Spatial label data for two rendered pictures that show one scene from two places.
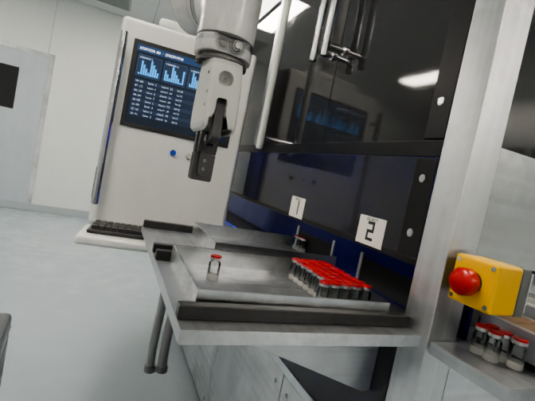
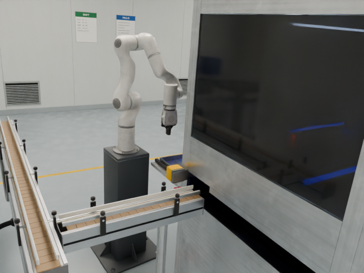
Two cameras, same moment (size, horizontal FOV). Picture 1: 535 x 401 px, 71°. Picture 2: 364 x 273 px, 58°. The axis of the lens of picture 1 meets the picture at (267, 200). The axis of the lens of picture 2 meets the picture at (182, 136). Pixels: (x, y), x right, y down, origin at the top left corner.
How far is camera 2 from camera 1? 2.06 m
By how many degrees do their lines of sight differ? 80
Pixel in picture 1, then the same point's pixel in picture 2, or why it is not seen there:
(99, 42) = not seen: outside the picture
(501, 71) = (187, 112)
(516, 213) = (196, 159)
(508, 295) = (168, 175)
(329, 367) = not seen: hidden behind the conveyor
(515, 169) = (195, 143)
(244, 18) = (165, 100)
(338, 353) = not seen: hidden behind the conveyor
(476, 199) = (186, 150)
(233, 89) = (163, 116)
